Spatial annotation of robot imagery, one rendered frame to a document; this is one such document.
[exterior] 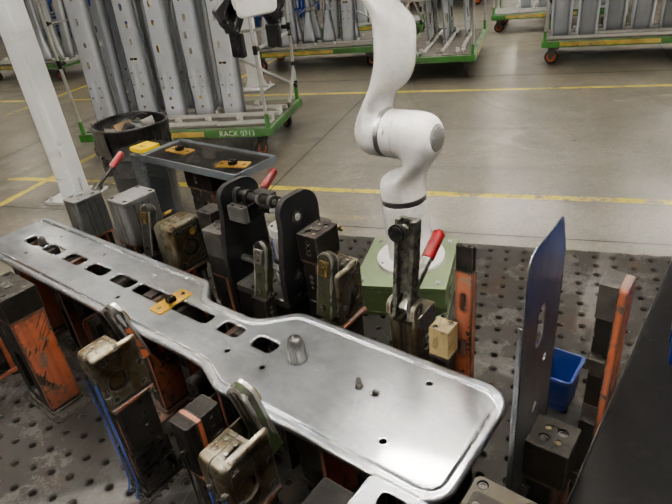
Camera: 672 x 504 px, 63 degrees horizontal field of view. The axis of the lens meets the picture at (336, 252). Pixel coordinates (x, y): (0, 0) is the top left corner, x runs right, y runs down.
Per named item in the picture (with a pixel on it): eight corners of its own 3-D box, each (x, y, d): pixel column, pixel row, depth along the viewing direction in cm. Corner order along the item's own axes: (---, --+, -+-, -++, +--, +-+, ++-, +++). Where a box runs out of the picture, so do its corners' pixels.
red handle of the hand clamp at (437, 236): (389, 304, 91) (427, 225, 95) (394, 310, 93) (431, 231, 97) (411, 312, 89) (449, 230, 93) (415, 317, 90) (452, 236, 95)
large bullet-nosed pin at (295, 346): (286, 368, 92) (280, 337, 89) (298, 357, 95) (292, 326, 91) (300, 374, 91) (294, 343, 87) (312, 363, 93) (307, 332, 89)
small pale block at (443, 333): (431, 482, 103) (427, 327, 85) (440, 468, 105) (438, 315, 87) (448, 490, 101) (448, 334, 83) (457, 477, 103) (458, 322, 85)
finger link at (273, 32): (273, 6, 102) (279, 44, 106) (261, 8, 100) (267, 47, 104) (286, 5, 101) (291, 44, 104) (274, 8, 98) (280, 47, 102)
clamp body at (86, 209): (96, 305, 169) (54, 199, 152) (127, 288, 177) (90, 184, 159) (113, 315, 164) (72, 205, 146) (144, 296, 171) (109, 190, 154)
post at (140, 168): (166, 285, 175) (126, 154, 154) (185, 274, 180) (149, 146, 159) (181, 291, 171) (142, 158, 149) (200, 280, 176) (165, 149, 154)
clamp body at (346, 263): (323, 414, 121) (301, 271, 103) (354, 382, 129) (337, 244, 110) (357, 431, 116) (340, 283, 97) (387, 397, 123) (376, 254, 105)
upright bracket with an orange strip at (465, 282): (454, 472, 104) (454, 244, 80) (457, 467, 105) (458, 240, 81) (468, 479, 103) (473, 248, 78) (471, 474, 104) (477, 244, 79)
